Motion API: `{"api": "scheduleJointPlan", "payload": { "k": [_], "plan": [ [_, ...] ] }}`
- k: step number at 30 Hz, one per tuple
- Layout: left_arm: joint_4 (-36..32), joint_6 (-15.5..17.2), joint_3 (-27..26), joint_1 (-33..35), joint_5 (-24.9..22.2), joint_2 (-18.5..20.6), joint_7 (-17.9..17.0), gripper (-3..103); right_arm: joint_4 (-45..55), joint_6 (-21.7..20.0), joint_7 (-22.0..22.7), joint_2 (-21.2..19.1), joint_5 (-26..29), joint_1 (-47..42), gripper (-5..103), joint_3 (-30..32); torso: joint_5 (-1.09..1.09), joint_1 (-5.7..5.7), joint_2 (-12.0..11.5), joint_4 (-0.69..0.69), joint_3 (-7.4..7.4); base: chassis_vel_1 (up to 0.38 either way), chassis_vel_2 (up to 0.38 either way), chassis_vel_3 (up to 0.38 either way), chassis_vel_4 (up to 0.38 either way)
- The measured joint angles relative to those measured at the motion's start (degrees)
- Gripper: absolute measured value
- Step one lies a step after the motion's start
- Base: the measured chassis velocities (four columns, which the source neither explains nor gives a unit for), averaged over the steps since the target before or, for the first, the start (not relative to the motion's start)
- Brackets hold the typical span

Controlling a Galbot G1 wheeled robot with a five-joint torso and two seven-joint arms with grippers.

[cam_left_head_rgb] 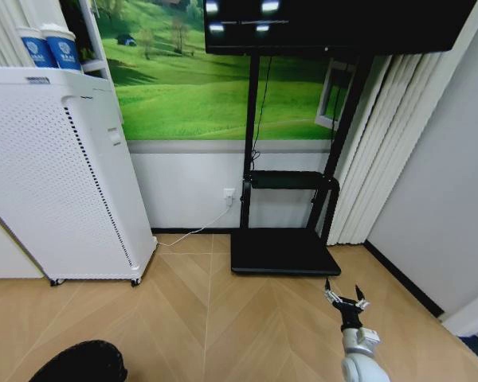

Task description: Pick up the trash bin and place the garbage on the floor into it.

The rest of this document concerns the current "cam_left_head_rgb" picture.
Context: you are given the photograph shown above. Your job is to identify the green meadow wall poster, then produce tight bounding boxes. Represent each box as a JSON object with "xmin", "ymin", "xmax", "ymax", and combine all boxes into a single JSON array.
[{"xmin": 91, "ymin": 0, "xmax": 358, "ymax": 142}]

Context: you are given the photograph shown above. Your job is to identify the black television floor stand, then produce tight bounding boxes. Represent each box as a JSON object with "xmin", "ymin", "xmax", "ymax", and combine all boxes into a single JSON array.
[{"xmin": 230, "ymin": 53, "xmax": 375, "ymax": 277}]

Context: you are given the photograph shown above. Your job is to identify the blue white paper cup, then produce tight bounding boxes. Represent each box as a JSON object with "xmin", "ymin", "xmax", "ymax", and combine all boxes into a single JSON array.
[
  {"xmin": 14, "ymin": 25, "xmax": 56, "ymax": 68},
  {"xmin": 39, "ymin": 22, "xmax": 83, "ymax": 72}
]

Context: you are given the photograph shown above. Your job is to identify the white vertical blinds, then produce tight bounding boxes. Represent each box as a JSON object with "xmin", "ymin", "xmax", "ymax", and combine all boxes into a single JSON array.
[{"xmin": 326, "ymin": 50, "xmax": 461, "ymax": 247}]

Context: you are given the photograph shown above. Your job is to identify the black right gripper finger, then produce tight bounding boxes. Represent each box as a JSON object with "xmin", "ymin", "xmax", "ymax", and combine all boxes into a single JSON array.
[
  {"xmin": 354, "ymin": 283, "xmax": 371, "ymax": 310},
  {"xmin": 323, "ymin": 278, "xmax": 343, "ymax": 306}
]

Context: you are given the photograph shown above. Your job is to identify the black mesh trash bin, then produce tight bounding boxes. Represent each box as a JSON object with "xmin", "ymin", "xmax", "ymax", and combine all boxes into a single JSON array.
[{"xmin": 27, "ymin": 339, "xmax": 129, "ymax": 382}]

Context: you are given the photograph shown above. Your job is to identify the black hanging television cable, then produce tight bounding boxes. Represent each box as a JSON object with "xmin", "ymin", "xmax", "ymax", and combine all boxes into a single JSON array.
[{"xmin": 249, "ymin": 55, "xmax": 273, "ymax": 161}]

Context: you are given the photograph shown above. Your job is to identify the black television screen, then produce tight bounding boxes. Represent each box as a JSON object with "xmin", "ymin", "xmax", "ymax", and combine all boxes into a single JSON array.
[{"xmin": 203, "ymin": 0, "xmax": 478, "ymax": 56}]

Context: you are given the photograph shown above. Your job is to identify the white perforated air purifier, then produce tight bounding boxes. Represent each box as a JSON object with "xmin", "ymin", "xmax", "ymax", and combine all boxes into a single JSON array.
[{"xmin": 0, "ymin": 66, "xmax": 159, "ymax": 288}]

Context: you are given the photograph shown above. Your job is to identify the white power cable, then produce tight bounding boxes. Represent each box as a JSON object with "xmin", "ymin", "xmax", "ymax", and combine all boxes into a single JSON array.
[{"xmin": 155, "ymin": 197, "xmax": 234, "ymax": 248}]

